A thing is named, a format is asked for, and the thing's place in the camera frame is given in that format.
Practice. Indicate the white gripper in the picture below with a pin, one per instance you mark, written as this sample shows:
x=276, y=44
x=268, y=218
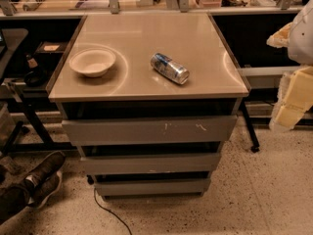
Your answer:
x=301, y=39

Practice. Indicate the grey bottom drawer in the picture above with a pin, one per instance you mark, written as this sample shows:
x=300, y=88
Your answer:
x=133, y=188

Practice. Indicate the grey drawer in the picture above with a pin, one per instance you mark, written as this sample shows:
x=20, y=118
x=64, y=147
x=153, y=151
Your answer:
x=156, y=130
x=133, y=188
x=151, y=163

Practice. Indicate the grey top drawer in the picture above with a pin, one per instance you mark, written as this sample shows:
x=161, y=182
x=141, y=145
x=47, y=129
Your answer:
x=156, y=130

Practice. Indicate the grey middle drawer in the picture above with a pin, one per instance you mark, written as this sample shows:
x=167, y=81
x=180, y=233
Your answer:
x=151, y=163

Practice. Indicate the grey drawer cabinet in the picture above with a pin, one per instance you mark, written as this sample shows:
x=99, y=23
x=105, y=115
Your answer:
x=134, y=89

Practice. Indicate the black table leg right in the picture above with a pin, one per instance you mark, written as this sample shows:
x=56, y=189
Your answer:
x=255, y=144

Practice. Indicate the crushed silver blue can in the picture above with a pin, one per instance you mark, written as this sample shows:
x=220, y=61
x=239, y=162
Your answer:
x=169, y=68

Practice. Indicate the white paper bowl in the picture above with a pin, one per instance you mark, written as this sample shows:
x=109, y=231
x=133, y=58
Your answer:
x=92, y=62

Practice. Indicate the black headphones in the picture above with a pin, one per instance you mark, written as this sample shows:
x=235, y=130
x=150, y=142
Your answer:
x=36, y=77

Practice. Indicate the dark sneaker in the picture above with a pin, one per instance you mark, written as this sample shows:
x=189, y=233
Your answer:
x=47, y=179

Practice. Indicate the black desk frame left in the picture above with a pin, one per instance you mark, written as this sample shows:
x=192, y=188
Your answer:
x=28, y=100

